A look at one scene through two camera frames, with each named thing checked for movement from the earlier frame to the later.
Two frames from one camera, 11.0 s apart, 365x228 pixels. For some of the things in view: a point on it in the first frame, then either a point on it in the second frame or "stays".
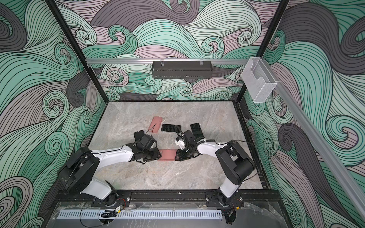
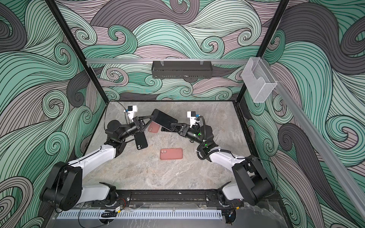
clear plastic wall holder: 258,79 stays
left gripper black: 156,156 to 139,125
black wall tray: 191,70 stays
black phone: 168,155 stays
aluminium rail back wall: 117,61 stays
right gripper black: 180,156 to 186,127
